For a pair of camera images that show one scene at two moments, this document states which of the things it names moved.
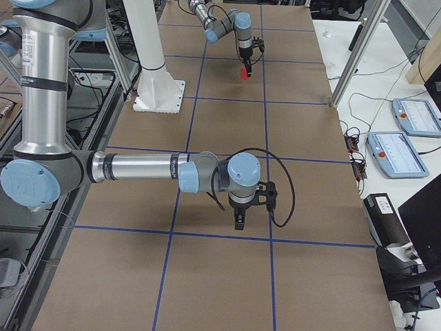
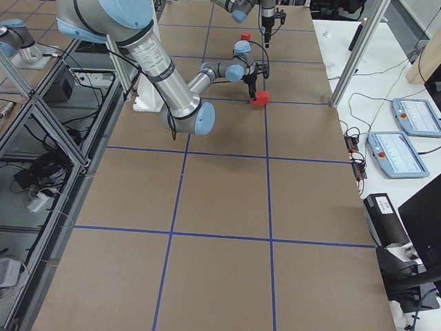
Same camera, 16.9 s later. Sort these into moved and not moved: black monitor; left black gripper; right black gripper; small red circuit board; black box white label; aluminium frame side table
Moved: left black gripper; right black gripper
Not moved: black box white label; small red circuit board; aluminium frame side table; black monitor
